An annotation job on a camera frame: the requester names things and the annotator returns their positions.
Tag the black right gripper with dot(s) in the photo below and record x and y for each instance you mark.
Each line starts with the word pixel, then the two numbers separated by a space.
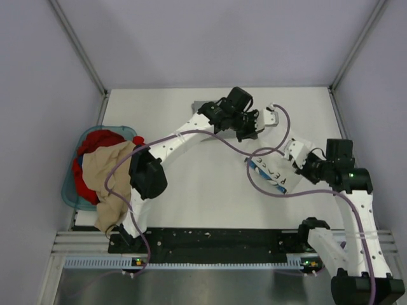
pixel 303 171

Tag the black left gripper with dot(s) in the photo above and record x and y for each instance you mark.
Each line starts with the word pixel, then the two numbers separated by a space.
pixel 252 133

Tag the white daisy print t-shirt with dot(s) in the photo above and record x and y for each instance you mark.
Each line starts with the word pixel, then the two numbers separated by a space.
pixel 273 170

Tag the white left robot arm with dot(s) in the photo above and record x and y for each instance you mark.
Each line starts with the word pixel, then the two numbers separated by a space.
pixel 147 166

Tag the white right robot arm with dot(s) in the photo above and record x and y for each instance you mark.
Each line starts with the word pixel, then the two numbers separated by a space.
pixel 359 272

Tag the red t-shirt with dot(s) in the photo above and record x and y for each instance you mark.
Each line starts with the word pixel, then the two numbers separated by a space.
pixel 94 140

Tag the beige t-shirt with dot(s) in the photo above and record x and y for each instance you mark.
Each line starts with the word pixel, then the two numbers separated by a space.
pixel 111 185

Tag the teal plastic laundry bin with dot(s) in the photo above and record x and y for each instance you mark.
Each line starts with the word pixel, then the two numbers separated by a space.
pixel 68 193

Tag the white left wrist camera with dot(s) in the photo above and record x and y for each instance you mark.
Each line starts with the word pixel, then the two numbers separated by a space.
pixel 268 117

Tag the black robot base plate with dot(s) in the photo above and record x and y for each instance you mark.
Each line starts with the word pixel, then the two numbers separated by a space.
pixel 221 256

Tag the right aluminium corner post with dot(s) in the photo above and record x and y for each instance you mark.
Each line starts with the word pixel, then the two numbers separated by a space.
pixel 367 30

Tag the aluminium corner post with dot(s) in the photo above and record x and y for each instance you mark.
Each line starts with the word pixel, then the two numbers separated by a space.
pixel 77 46
pixel 367 30

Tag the aluminium frame front rail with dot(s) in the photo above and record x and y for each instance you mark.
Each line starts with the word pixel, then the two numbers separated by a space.
pixel 160 239

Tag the left aluminium corner post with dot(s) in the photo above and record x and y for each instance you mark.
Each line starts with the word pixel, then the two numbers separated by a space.
pixel 77 46

